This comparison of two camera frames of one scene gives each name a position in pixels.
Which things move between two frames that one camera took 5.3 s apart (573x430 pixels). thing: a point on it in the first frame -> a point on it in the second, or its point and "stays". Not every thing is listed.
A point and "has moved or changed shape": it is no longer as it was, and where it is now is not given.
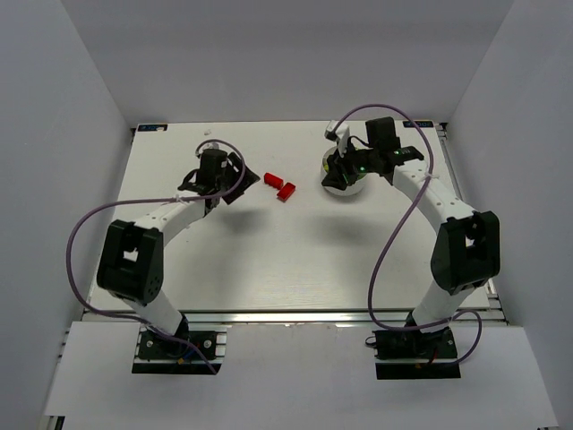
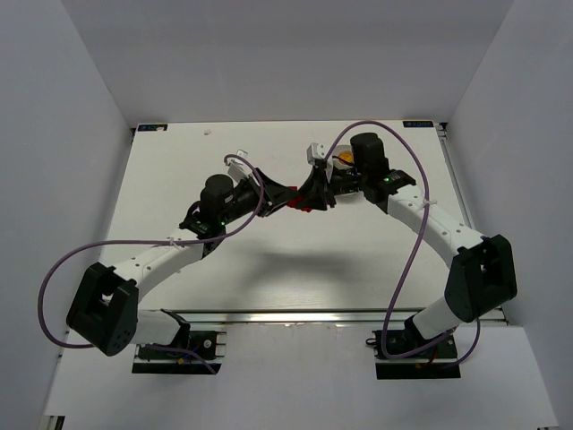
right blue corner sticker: (420, 124) stays
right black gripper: (336, 170) -> (326, 186)
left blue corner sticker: (153, 128) stays
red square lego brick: (286, 192) has moved or changed shape
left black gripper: (239, 180) -> (267, 197)
